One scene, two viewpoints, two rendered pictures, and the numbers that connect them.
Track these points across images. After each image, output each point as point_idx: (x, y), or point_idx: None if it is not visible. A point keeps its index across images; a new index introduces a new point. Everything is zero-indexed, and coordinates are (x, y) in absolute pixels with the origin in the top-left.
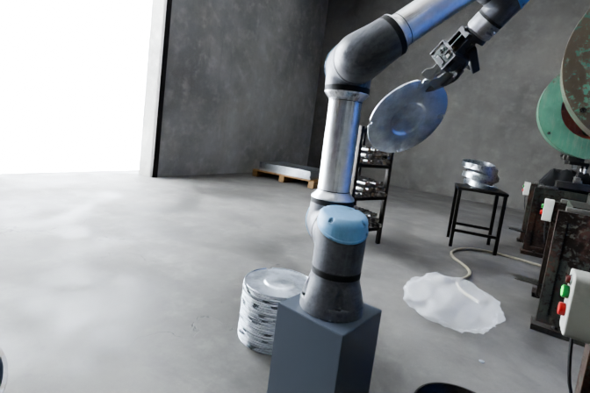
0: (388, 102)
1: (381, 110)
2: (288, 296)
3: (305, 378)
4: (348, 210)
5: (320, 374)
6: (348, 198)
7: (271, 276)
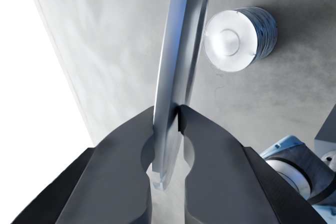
0: (177, 152)
1: (180, 140)
2: (249, 54)
3: None
4: (332, 223)
5: None
6: (305, 193)
7: (218, 43)
